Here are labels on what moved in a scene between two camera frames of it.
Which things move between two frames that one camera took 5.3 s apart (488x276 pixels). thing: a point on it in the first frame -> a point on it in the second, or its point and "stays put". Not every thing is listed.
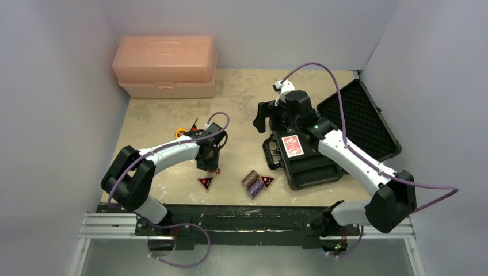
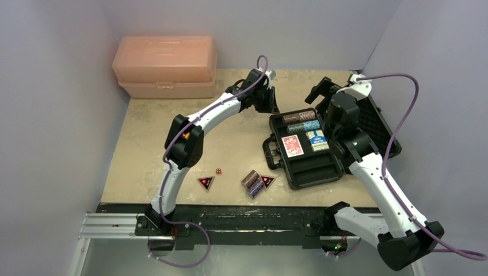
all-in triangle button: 206,182 stays put
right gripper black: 271,115 -> 325,91
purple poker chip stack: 255,189 stays put
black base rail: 238,227 stays put
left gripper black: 210,165 -> 271,107
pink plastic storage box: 166,66 stays put
